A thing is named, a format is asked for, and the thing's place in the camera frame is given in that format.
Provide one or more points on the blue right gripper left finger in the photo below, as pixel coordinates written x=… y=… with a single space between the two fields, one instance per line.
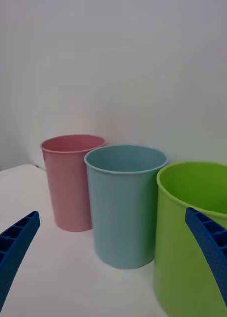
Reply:
x=12 y=252

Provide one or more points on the pale blue plastic bin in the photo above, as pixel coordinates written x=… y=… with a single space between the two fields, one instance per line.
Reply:
x=121 y=213

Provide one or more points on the green plastic bin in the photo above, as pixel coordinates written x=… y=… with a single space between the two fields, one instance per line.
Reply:
x=178 y=260

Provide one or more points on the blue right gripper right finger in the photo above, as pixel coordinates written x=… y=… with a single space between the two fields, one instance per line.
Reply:
x=215 y=247

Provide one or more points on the pink plastic bin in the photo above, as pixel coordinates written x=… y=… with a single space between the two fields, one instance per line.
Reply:
x=69 y=185

